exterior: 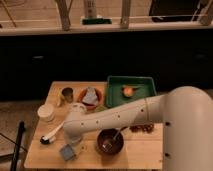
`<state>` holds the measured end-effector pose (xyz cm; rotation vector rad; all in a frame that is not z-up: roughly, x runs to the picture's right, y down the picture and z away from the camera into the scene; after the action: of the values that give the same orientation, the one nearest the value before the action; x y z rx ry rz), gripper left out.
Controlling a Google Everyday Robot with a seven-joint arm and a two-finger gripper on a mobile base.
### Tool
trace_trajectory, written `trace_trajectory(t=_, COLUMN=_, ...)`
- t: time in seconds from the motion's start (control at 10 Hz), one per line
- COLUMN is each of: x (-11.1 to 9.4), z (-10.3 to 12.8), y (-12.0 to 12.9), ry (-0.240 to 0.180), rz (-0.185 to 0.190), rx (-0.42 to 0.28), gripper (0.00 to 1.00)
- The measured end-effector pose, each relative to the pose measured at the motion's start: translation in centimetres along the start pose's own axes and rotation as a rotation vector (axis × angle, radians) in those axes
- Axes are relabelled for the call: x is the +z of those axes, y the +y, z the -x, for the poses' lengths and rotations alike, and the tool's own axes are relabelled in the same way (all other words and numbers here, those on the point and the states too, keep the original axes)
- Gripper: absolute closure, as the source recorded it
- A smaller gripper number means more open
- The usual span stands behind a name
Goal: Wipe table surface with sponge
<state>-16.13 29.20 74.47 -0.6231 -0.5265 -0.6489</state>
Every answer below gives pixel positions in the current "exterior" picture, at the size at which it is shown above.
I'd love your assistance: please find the blue grey sponge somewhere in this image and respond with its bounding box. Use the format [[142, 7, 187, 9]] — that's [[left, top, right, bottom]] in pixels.
[[60, 144, 76, 161]]

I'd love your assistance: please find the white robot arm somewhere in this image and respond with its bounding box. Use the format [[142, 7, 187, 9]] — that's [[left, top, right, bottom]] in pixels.
[[63, 86, 213, 171]]

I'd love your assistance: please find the orange plate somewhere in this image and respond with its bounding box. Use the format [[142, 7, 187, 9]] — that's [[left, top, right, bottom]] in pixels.
[[77, 87, 102, 110]]

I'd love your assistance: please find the metal fork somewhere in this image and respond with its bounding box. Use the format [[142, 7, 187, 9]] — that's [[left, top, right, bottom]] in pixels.
[[102, 127, 125, 150]]

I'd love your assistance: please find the dark brown bowl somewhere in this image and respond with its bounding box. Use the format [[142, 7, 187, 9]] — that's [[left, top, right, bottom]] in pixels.
[[97, 129, 124, 155]]

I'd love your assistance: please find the metal cup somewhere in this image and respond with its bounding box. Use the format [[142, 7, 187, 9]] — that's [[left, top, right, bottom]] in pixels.
[[62, 87, 73, 103]]

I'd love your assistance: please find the black stand leg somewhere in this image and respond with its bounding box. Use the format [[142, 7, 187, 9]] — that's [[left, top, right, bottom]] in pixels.
[[10, 121, 25, 171]]

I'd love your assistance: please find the orange fruit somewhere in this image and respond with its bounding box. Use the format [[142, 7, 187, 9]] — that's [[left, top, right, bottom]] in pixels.
[[122, 86, 134, 97]]

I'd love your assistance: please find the brown dried food pile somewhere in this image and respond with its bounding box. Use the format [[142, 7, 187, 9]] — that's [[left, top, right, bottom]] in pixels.
[[130, 124, 154, 133]]

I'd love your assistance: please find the green plastic tray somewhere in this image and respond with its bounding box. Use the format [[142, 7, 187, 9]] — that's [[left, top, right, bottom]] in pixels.
[[105, 76, 156, 108]]

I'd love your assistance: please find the green base white bottle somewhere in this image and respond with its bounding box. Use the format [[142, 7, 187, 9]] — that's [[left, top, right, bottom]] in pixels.
[[82, 0, 112, 25]]

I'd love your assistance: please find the black monitor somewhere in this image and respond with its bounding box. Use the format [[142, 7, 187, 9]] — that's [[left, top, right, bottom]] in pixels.
[[149, 0, 199, 22]]

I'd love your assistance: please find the white handled brush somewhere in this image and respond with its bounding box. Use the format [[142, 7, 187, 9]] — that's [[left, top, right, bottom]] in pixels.
[[40, 123, 63, 145]]

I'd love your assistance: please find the wooden post left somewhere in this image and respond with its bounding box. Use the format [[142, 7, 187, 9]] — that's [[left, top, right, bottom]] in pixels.
[[55, 0, 71, 31]]

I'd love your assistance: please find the wooden post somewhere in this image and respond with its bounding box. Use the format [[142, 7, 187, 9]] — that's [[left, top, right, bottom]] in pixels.
[[120, 0, 131, 29], [55, 0, 71, 31]]

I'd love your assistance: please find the wooden post middle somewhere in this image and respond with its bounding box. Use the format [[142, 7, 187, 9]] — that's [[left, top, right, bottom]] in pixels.
[[120, 0, 131, 29]]

